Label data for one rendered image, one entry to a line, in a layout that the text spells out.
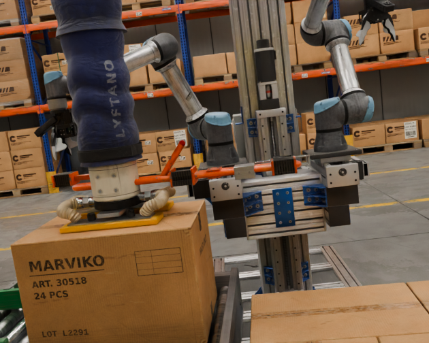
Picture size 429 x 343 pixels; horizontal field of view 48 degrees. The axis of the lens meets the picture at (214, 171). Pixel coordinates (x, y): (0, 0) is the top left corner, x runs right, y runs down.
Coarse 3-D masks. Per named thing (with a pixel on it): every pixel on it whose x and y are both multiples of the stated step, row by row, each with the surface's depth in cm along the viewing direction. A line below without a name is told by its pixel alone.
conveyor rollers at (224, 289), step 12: (0, 312) 209; (12, 312) 206; (216, 312) 183; (0, 324) 196; (12, 324) 200; (24, 324) 194; (216, 324) 172; (0, 336) 191; (12, 336) 184; (216, 336) 163
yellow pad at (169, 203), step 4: (172, 200) 187; (168, 204) 180; (172, 204) 185; (132, 208) 181; (136, 208) 180; (140, 208) 180; (160, 208) 179; (164, 208) 178; (168, 208) 178; (96, 212) 182; (136, 212) 180; (84, 216) 182; (96, 216) 182
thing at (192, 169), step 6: (174, 168) 174; (180, 168) 175; (186, 168) 175; (192, 168) 166; (174, 174) 166; (180, 174) 166; (186, 174) 166; (192, 174) 166; (174, 180) 167; (180, 180) 167; (186, 180) 166; (192, 180) 167
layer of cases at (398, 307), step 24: (336, 288) 191; (360, 288) 188; (384, 288) 186; (408, 288) 183; (264, 312) 178; (288, 312) 175; (312, 312) 173; (336, 312) 171; (360, 312) 168; (384, 312) 166; (408, 312) 164; (264, 336) 160; (288, 336) 158; (312, 336) 156; (336, 336) 154; (360, 336) 153; (384, 336) 151; (408, 336) 149
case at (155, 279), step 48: (48, 240) 158; (96, 240) 155; (144, 240) 154; (192, 240) 153; (48, 288) 160; (96, 288) 158; (144, 288) 157; (192, 288) 155; (48, 336) 162; (96, 336) 161; (144, 336) 159; (192, 336) 158
